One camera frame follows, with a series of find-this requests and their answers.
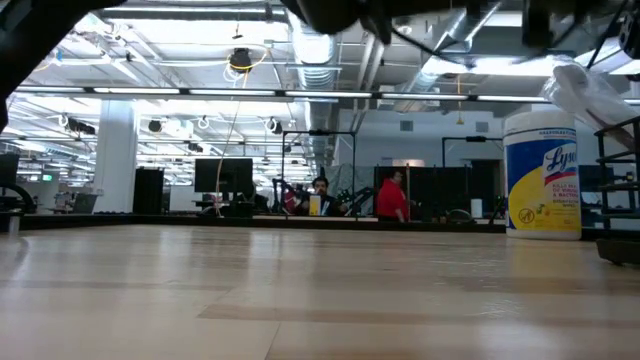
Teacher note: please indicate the green toothbrush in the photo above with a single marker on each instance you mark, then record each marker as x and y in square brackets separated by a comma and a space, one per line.
[585, 92]

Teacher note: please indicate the LED light bar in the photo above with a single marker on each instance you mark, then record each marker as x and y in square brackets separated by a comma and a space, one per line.
[330, 94]

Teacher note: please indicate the disinfecting wipes canister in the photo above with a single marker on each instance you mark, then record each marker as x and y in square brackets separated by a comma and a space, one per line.
[542, 190]

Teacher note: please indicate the blue storage rack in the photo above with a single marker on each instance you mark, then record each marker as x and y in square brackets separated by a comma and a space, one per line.
[595, 180]

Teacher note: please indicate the black partition panel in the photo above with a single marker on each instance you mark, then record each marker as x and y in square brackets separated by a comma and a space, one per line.
[430, 190]

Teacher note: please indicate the person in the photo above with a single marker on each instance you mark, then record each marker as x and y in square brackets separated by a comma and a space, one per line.
[391, 200]
[321, 192]

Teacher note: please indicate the yellow bottle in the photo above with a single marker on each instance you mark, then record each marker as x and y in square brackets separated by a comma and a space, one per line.
[314, 206]

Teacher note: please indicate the white cup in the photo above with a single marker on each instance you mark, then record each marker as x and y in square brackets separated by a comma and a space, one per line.
[476, 209]

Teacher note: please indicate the black computer monitor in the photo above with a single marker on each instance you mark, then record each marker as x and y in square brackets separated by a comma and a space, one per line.
[223, 175]

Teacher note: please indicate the black cabinet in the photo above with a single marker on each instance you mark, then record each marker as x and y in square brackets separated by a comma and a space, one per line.
[148, 192]

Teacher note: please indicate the white building pillar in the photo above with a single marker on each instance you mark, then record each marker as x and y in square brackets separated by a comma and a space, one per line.
[116, 155]

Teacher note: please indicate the silver ventilation duct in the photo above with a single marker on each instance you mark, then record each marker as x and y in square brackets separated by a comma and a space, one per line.
[450, 35]
[315, 65]

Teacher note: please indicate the black rig frame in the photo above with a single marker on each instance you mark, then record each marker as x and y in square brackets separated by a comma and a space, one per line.
[475, 138]
[320, 133]

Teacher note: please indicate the black overhead camera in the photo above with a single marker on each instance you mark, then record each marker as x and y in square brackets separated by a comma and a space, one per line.
[240, 60]

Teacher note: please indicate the black aluminium table frame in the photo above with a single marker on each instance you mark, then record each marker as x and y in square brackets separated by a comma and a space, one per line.
[250, 221]

